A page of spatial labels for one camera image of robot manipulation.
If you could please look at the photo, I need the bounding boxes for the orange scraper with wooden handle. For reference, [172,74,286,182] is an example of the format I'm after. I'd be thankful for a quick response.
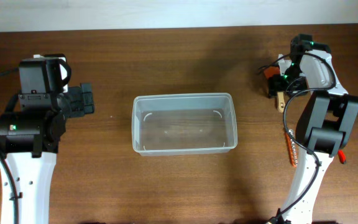
[263,66,287,113]

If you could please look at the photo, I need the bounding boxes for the clear plastic container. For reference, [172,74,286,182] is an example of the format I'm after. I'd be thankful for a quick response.
[132,93,238,156]

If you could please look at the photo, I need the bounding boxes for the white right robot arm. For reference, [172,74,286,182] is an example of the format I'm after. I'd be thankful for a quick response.
[260,34,358,223]

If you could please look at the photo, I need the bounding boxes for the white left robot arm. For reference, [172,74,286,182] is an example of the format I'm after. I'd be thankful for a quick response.
[0,54,95,223]

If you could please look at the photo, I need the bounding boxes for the red handled pliers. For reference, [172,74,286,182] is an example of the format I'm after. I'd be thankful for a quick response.
[337,150,347,164]

